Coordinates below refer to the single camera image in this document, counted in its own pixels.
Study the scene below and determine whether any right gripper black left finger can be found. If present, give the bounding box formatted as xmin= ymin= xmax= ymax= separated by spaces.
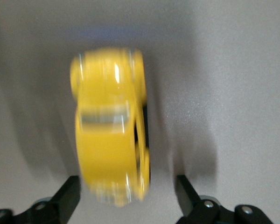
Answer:
xmin=0 ymin=175 xmax=81 ymax=224

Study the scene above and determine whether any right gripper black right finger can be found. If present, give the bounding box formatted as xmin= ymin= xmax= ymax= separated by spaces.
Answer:
xmin=176 ymin=175 xmax=275 ymax=224

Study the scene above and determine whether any brown table cover mat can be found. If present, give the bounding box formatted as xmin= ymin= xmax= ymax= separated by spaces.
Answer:
xmin=0 ymin=0 xmax=280 ymax=224

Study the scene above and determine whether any yellow beetle toy car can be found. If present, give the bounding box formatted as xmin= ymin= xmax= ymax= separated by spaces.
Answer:
xmin=70 ymin=48 xmax=151 ymax=208

